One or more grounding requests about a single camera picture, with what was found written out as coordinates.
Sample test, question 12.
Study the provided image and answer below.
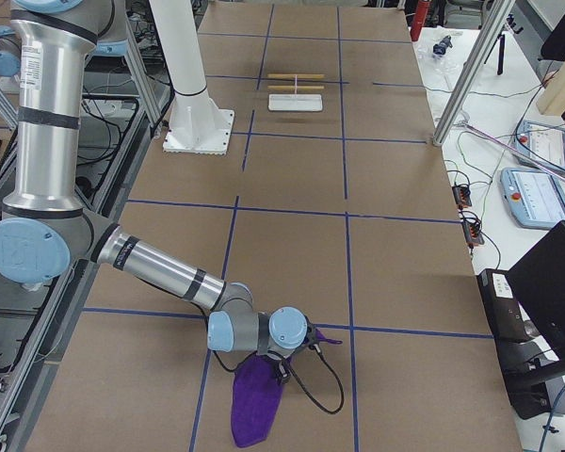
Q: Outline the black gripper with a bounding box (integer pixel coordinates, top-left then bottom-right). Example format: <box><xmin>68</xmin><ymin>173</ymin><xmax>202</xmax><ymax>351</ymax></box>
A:
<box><xmin>303</xmin><ymin>323</ymin><xmax>320</xmax><ymax>351</ymax></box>

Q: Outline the purple towel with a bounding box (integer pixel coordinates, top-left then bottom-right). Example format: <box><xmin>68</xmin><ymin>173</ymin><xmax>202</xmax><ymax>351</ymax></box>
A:
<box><xmin>230</xmin><ymin>330</ymin><xmax>345</xmax><ymax>448</ymax></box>

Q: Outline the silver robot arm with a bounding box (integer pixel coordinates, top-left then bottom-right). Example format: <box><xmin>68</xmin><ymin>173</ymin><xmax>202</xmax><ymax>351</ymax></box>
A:
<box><xmin>0</xmin><ymin>1</ymin><xmax>320</xmax><ymax>359</ymax></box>

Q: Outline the white towel rack base tray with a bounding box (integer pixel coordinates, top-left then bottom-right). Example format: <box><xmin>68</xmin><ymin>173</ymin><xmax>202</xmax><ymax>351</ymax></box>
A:
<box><xmin>267</xmin><ymin>94</ymin><xmax>323</xmax><ymax>112</ymax></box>

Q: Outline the orange connector box near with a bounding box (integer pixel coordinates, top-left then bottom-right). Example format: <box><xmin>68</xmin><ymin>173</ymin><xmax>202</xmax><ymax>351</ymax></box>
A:
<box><xmin>459</xmin><ymin>210</ymin><xmax>485</xmax><ymax>249</ymax></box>

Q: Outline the orange connector box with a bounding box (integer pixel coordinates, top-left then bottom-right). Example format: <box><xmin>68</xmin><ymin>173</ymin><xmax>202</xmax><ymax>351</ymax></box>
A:
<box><xmin>452</xmin><ymin>185</ymin><xmax>472</xmax><ymax>210</ymax></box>
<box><xmin>459</xmin><ymin>210</ymin><xmax>485</xmax><ymax>249</ymax></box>

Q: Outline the black computer box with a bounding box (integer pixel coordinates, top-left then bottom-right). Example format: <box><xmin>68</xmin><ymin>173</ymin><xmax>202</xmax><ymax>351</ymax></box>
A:
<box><xmin>476</xmin><ymin>268</ymin><xmax>533</xmax><ymax>344</ymax></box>

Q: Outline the orange connector box far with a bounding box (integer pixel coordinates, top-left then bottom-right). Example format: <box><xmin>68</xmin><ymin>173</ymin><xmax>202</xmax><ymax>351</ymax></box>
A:
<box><xmin>452</xmin><ymin>185</ymin><xmax>472</xmax><ymax>210</ymax></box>

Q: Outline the teach pendant near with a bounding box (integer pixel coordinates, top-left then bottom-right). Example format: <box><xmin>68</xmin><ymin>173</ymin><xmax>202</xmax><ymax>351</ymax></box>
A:
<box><xmin>500</xmin><ymin>168</ymin><xmax>565</xmax><ymax>230</ymax></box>

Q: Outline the teach pendant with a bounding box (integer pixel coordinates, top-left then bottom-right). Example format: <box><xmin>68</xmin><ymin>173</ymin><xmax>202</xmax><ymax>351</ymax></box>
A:
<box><xmin>500</xmin><ymin>168</ymin><xmax>565</xmax><ymax>230</ymax></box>
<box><xmin>513</xmin><ymin>121</ymin><xmax>565</xmax><ymax>171</ymax></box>

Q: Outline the reacher grabber tool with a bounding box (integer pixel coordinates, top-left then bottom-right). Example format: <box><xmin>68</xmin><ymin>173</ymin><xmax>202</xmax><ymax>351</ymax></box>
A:
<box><xmin>456</xmin><ymin>121</ymin><xmax>565</xmax><ymax>182</ymax></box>

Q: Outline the teach pendant far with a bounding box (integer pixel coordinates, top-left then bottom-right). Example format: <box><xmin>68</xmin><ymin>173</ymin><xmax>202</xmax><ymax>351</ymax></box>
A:
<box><xmin>513</xmin><ymin>121</ymin><xmax>565</xmax><ymax>171</ymax></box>

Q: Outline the folded dark umbrella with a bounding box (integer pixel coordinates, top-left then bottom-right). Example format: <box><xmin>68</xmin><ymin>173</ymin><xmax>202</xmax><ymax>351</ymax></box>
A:
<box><xmin>432</xmin><ymin>35</ymin><xmax>453</xmax><ymax>57</ymax></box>

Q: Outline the red cylinder bottle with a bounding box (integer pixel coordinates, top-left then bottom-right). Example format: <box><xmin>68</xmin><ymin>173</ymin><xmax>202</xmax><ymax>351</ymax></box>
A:
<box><xmin>410</xmin><ymin>0</ymin><xmax>430</xmax><ymax>42</ymax></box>

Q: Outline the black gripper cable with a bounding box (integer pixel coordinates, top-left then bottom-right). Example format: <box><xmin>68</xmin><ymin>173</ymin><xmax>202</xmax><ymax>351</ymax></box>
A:
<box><xmin>214</xmin><ymin>346</ymin><xmax>346</xmax><ymax>415</ymax></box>

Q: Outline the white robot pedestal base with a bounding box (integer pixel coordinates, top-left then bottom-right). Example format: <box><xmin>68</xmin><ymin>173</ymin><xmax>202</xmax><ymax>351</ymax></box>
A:
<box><xmin>150</xmin><ymin>0</ymin><xmax>234</xmax><ymax>155</ymax></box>

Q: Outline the aluminium frame post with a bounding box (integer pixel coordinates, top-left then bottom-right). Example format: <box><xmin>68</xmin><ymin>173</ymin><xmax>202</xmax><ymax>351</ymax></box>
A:
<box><xmin>432</xmin><ymin>0</ymin><xmax>515</xmax><ymax>147</ymax></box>

